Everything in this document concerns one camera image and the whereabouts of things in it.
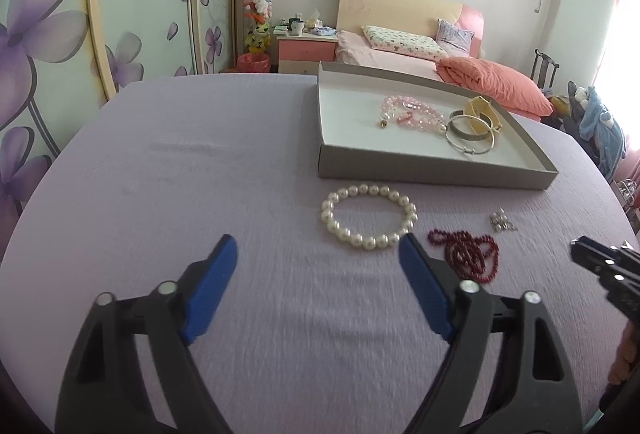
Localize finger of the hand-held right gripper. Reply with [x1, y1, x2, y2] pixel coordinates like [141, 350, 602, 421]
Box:
[570, 241, 626, 289]
[575, 236, 640, 265]

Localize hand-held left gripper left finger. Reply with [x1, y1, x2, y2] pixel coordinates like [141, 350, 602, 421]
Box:
[54, 234, 238, 434]

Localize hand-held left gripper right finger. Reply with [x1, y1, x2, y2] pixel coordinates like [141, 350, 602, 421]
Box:
[397, 232, 587, 434]

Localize dark red bead necklace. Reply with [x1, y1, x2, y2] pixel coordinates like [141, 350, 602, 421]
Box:
[427, 228, 501, 285]

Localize small silver earrings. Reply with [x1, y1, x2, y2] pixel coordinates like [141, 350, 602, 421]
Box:
[490, 210, 518, 233]

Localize grey shallow cardboard tray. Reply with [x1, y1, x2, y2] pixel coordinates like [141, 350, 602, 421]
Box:
[317, 61, 559, 191]

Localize white pearl bracelet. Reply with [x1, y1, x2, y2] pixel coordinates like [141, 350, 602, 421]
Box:
[321, 184, 417, 252]

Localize thin silver bangle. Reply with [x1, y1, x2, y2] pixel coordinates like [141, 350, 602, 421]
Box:
[445, 115, 502, 158]

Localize grey metal cuff bracelet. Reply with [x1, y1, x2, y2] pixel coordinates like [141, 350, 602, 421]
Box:
[447, 110, 488, 139]

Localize pink bead bracelet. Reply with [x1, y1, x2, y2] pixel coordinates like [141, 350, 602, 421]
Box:
[376, 94, 448, 133]

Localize yellow band bracelet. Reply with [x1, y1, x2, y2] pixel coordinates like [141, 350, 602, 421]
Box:
[462, 96, 503, 137]

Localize person's right hand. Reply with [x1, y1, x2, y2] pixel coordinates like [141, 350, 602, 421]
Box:
[607, 321, 640, 387]

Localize purple tablecloth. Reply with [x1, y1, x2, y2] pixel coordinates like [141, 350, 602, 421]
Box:
[0, 72, 640, 434]

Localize blue plush garment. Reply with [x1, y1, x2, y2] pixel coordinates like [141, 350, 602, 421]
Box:
[577, 86, 626, 179]

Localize grey chair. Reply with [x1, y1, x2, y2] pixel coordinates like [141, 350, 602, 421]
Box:
[565, 80, 588, 135]

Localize dark wooden chair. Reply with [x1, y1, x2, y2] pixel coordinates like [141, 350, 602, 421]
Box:
[531, 48, 560, 89]

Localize orange pillow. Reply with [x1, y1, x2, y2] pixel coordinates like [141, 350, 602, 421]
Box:
[436, 56, 555, 117]

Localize red wastebasket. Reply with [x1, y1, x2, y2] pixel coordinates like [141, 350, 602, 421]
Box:
[237, 54, 271, 73]

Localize printed white pillow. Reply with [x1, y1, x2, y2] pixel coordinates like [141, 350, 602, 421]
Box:
[361, 24, 448, 60]

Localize small lilac pillow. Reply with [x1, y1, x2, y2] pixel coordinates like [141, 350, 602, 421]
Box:
[436, 18, 476, 57]

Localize pink nightstand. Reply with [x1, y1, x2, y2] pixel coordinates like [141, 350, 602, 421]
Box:
[277, 34, 338, 74]

